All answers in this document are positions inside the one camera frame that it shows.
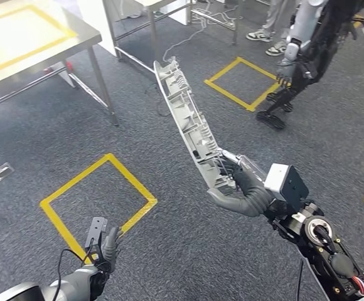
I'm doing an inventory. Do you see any person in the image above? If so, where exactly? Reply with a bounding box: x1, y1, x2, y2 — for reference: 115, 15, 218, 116
246, 0, 300, 57

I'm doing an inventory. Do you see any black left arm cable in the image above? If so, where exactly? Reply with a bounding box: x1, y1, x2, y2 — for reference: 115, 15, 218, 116
52, 248, 87, 301

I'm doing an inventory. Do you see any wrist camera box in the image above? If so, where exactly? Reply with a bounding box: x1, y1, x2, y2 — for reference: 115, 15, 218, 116
85, 216, 109, 263
264, 163, 310, 213

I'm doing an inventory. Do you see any black floor cable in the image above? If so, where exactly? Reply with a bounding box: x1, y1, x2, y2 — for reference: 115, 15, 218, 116
144, 78, 171, 118

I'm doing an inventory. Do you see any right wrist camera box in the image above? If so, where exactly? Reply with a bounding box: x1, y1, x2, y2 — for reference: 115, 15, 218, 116
264, 163, 310, 213

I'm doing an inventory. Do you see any steel workbench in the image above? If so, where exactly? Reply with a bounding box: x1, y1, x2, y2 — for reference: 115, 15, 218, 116
0, 0, 120, 128

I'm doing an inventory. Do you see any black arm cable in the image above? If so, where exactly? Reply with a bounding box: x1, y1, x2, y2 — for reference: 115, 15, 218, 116
52, 248, 87, 301
296, 259, 306, 301

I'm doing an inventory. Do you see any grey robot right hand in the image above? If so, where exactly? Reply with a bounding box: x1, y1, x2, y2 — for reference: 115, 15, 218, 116
207, 150, 276, 218

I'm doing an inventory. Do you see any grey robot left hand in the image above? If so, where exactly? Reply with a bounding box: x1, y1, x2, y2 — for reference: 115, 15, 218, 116
89, 226, 123, 301

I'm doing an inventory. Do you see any steel table frame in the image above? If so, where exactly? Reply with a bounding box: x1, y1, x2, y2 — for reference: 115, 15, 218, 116
101, 0, 241, 64

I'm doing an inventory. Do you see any yellow tape rectangle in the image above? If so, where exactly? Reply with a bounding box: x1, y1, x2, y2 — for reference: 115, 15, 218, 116
0, 4, 78, 80

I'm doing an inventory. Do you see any white floor cable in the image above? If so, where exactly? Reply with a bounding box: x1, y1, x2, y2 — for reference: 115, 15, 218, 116
162, 18, 208, 64

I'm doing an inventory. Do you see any white black humanoid robot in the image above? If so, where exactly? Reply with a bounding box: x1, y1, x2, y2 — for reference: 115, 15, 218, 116
256, 0, 364, 131

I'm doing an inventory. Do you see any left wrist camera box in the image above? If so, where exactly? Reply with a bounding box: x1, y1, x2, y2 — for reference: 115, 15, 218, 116
85, 216, 109, 263

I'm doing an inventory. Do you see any grey plastic wheel hubcap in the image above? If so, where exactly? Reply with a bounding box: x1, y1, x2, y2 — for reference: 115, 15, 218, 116
153, 58, 248, 196

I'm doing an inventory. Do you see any metal floor socket plate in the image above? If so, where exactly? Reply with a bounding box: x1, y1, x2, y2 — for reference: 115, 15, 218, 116
0, 162, 15, 182

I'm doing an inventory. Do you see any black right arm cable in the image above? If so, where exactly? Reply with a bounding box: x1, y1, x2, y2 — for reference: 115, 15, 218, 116
296, 259, 306, 301

